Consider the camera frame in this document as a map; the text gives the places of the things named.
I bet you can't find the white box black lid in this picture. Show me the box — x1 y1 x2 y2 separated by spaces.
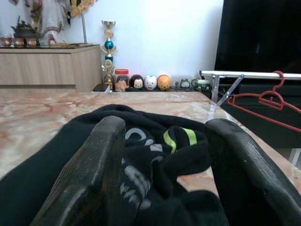
91 83 111 93

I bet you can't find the black shirt grey lettering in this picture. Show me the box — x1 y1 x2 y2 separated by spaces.
0 104 230 226

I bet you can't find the yellow flower garland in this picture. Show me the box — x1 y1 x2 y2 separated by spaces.
70 0 98 16

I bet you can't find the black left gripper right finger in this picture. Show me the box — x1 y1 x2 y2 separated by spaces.
205 118 301 226

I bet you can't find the red clothes hanger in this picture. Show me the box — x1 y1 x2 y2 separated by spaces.
227 70 301 133

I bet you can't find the dark clay teapot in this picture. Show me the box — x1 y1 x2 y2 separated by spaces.
10 16 40 40

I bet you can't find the green white mug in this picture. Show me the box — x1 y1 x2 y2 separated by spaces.
196 79 211 91

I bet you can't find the red lidded clear jar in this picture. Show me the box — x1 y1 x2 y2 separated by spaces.
114 68 130 92

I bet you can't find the thin metal stand pole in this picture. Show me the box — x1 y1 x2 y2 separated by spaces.
81 11 88 45

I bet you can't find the light wooden sideboard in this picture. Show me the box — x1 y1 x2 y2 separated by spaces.
0 44 102 93

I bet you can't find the black haired round doll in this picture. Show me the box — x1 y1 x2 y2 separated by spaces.
129 74 145 89

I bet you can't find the black flat television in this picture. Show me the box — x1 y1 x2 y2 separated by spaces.
214 0 301 73

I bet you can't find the white robed statue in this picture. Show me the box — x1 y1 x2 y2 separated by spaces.
29 0 71 46

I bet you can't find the gold blue trophy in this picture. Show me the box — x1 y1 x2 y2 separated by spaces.
101 20 118 84

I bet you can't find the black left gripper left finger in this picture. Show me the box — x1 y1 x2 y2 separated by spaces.
30 115 127 226

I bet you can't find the white round doll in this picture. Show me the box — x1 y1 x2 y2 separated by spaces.
144 74 158 90

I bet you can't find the silver metal clothes rack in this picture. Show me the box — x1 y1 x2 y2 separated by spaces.
199 70 301 111

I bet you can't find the orange round doll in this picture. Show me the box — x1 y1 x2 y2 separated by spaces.
157 74 171 91

